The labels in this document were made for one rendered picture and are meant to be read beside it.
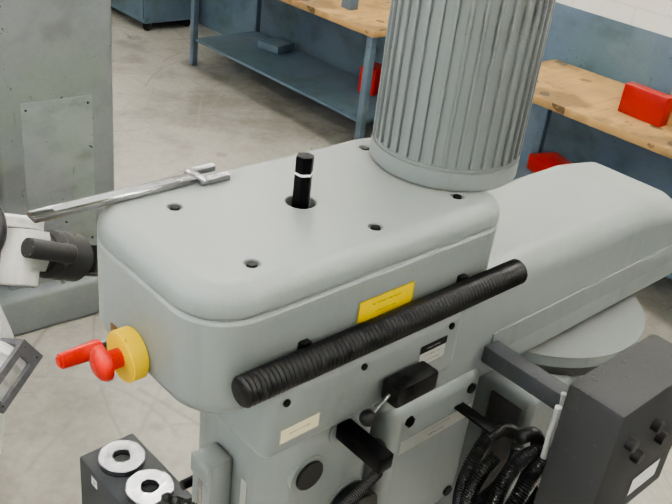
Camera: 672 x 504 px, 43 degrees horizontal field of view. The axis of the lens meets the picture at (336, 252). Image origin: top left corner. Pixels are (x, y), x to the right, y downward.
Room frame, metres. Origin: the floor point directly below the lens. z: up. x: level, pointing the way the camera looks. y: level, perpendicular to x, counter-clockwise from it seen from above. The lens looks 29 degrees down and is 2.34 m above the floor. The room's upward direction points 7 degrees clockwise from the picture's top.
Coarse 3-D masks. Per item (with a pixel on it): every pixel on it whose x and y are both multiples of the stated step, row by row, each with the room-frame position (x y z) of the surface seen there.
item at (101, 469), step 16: (112, 448) 1.26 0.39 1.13; (128, 448) 1.27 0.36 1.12; (144, 448) 1.29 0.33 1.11; (80, 464) 1.24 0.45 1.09; (96, 464) 1.23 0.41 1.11; (112, 464) 1.22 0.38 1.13; (128, 464) 1.22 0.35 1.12; (144, 464) 1.24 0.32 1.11; (160, 464) 1.25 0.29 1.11; (96, 480) 1.20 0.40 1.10; (112, 480) 1.19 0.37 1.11; (128, 480) 1.18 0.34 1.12; (144, 480) 1.19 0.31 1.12; (160, 480) 1.19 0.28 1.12; (176, 480) 1.21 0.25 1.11; (96, 496) 1.20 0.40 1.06; (112, 496) 1.15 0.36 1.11; (128, 496) 1.14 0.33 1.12; (144, 496) 1.15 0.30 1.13; (160, 496) 1.15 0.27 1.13
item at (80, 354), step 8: (88, 344) 0.82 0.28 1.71; (96, 344) 0.82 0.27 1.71; (104, 344) 0.83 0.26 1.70; (64, 352) 0.80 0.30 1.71; (72, 352) 0.80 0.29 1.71; (80, 352) 0.80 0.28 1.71; (88, 352) 0.81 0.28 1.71; (56, 360) 0.79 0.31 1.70; (64, 360) 0.79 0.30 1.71; (72, 360) 0.79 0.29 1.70; (80, 360) 0.80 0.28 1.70; (88, 360) 0.81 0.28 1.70; (64, 368) 0.79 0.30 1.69
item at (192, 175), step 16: (176, 176) 0.92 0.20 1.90; (192, 176) 0.92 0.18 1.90; (208, 176) 0.93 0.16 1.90; (224, 176) 0.94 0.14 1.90; (112, 192) 0.86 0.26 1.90; (128, 192) 0.86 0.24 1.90; (144, 192) 0.87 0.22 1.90; (48, 208) 0.80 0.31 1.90; (64, 208) 0.80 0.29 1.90; (80, 208) 0.81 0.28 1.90
